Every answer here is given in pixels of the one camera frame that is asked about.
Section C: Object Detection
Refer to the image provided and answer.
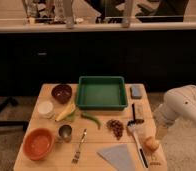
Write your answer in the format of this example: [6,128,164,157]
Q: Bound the orange plastic bowl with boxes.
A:
[23,128,55,161]

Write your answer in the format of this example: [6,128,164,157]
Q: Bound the blue sponge block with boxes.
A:
[130,85,142,99]

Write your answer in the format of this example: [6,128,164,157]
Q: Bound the black marker pen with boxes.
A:
[132,103,136,121]

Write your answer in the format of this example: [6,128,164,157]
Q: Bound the green plastic tray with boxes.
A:
[75,76,128,111]

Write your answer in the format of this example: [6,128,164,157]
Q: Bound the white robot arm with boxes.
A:
[143,85,196,153]

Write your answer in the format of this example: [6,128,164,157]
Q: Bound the small metal cup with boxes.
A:
[58,125,72,142]

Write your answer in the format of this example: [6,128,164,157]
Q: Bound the green chili pepper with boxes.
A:
[81,112,101,129]

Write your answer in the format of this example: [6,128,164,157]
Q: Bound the black office chair base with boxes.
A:
[0,97,29,131]

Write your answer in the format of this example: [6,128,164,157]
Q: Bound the grey-blue folded cloth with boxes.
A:
[97,144,136,171]

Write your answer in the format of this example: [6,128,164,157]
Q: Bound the dark red bowl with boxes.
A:
[51,84,72,104]

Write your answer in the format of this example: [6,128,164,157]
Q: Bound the bunch of dark grapes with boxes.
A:
[107,119,124,140]

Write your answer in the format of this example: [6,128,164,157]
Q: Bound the white paper cup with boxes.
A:
[37,101,54,118]

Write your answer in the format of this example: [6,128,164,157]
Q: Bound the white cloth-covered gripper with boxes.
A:
[136,104,177,153]

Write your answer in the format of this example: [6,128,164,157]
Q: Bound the yellow-orange apple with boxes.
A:
[144,136,159,151]

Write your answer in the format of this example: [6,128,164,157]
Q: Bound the yellow corn cob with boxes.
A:
[55,103,76,122]

